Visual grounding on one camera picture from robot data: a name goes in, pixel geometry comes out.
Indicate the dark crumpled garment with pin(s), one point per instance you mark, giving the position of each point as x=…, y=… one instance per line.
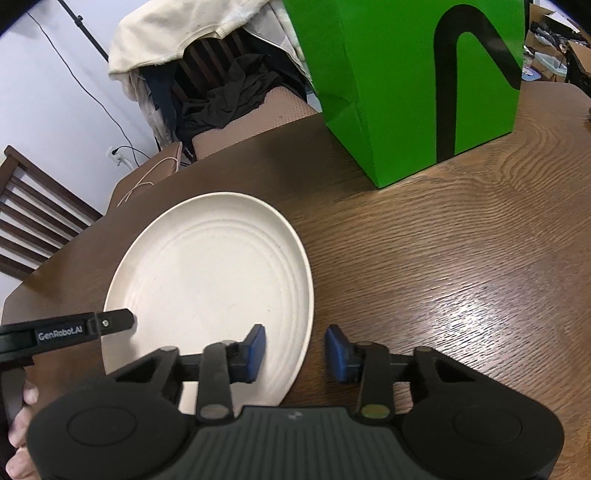
x=231, y=101

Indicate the white wall socket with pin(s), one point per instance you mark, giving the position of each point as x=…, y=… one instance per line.
x=119, y=159

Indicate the person's left hand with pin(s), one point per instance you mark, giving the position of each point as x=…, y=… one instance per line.
x=18, y=431

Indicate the chair with white cloth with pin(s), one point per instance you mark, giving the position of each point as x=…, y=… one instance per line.
x=175, y=27

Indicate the black tripod stand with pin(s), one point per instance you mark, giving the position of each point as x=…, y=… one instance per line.
x=85, y=31

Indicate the beige ridged plate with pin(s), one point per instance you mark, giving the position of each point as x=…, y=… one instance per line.
x=203, y=286

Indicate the navy pants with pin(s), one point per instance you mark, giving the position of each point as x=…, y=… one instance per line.
x=164, y=87

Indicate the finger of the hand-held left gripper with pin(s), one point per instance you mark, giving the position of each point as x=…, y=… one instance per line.
x=115, y=322

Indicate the wooden chair with cushion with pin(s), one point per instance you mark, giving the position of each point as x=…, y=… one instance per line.
x=286, y=108

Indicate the open cardboard box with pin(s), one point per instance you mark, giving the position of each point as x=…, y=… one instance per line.
x=579, y=60

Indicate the green paper bag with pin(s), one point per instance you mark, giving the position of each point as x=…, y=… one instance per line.
x=383, y=92

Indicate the dark wooden slatted chair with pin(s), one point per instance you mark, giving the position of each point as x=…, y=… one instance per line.
x=51, y=183

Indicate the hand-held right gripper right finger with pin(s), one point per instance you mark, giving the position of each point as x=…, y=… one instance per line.
x=336, y=355

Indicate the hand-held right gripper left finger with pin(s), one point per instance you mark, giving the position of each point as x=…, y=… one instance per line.
x=256, y=350

